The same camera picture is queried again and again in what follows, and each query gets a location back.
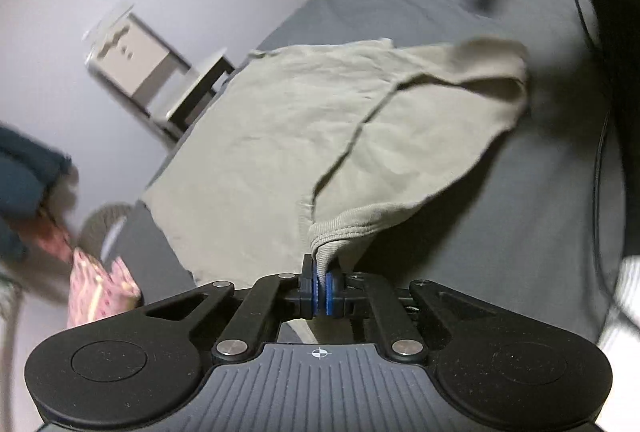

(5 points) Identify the olive beige garment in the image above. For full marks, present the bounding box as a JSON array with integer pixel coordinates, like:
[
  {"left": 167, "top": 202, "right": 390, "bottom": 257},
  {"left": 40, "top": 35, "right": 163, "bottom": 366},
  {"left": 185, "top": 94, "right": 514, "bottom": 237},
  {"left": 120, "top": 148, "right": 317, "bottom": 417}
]
[{"left": 143, "top": 38, "right": 528, "bottom": 287}]

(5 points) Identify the white bowl in basket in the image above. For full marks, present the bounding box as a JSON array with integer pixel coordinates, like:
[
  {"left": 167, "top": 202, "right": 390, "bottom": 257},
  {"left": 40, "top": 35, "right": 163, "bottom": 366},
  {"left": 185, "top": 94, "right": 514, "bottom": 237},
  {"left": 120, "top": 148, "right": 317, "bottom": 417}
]
[{"left": 100, "top": 216, "right": 127, "bottom": 263}]

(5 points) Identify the pink striped folded cloth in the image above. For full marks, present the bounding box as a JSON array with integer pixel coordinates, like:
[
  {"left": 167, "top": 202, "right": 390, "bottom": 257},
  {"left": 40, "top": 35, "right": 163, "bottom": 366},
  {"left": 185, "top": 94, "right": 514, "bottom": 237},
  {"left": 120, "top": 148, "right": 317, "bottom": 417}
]
[{"left": 66, "top": 248, "right": 141, "bottom": 328}]

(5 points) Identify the woven grey basket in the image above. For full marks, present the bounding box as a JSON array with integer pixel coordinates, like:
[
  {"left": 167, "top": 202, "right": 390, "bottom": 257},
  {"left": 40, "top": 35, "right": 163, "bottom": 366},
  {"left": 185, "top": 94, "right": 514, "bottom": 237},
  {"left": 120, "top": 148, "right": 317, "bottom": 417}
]
[{"left": 77, "top": 202, "right": 132, "bottom": 259}]

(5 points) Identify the pink hanging garment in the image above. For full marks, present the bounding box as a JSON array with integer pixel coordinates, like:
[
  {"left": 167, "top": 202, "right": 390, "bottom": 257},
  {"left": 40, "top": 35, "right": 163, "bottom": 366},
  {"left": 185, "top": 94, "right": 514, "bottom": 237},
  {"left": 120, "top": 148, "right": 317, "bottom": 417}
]
[{"left": 15, "top": 209, "right": 74, "bottom": 263}]

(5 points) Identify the white and black chair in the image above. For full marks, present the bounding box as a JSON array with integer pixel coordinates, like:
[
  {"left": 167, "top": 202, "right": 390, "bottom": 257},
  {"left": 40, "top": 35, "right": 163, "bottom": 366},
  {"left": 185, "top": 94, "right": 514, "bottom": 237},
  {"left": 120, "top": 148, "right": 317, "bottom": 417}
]
[{"left": 84, "top": 2, "right": 234, "bottom": 142}]

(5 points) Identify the dark teal hanging jacket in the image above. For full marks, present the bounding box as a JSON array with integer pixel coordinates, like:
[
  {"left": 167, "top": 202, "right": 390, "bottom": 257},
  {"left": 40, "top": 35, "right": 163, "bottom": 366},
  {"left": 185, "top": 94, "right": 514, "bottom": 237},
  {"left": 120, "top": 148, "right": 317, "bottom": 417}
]
[{"left": 1, "top": 126, "right": 72, "bottom": 261}]

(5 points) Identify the black cable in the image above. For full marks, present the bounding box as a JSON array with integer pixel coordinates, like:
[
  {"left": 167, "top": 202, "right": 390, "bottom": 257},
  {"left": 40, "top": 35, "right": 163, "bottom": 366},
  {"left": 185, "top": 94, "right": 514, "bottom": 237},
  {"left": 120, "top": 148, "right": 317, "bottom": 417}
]
[{"left": 554, "top": 0, "right": 640, "bottom": 328}]

